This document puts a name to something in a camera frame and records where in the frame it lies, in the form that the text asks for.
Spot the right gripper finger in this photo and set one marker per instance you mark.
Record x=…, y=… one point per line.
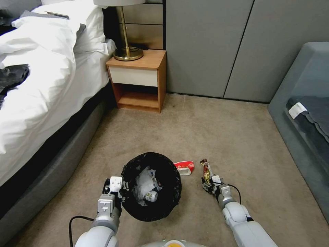
x=207, y=189
x=208, y=180

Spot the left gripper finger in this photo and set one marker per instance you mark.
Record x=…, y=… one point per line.
x=125, y=186
x=106, y=185

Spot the brown snack wrapper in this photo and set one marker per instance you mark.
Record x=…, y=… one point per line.
x=206, y=168

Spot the black trash bin with bag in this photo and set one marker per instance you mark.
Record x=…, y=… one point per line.
x=167, y=203

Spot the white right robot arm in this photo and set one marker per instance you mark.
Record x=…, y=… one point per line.
x=240, y=218

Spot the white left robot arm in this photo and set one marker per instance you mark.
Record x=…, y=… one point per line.
x=102, y=226

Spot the crumpled white paper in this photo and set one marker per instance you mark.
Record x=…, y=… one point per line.
x=142, y=182

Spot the red white crushed carton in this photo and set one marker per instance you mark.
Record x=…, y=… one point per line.
x=185, y=166

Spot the blue white crumpled packet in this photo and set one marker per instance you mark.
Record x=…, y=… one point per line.
x=153, y=175

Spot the white robot front shell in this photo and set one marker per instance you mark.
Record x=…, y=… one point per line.
x=171, y=243

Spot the grey upholstered sofa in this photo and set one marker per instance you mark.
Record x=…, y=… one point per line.
x=293, y=144

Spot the white nightstand drawer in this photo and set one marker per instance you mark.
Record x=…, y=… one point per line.
x=132, y=76

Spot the white blanket label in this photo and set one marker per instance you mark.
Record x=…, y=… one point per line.
x=297, y=110

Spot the white duvet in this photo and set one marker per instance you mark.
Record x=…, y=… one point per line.
x=46, y=85

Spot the dark grey folded blanket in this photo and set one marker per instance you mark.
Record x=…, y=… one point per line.
x=317, y=115

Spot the wooden nightstand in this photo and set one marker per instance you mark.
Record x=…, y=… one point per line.
x=144, y=60

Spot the brass table lamp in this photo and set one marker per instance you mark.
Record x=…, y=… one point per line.
x=127, y=52

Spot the black garment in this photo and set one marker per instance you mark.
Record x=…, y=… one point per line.
x=12, y=77

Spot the white pillow with grey trim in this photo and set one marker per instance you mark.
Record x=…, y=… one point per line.
x=59, y=28

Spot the brown panelled headboard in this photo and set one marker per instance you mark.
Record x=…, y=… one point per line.
x=146, y=15

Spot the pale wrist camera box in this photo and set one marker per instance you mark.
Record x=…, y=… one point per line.
x=217, y=179
x=116, y=184

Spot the grey upholstered bed frame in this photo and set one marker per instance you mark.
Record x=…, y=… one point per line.
x=48, y=164

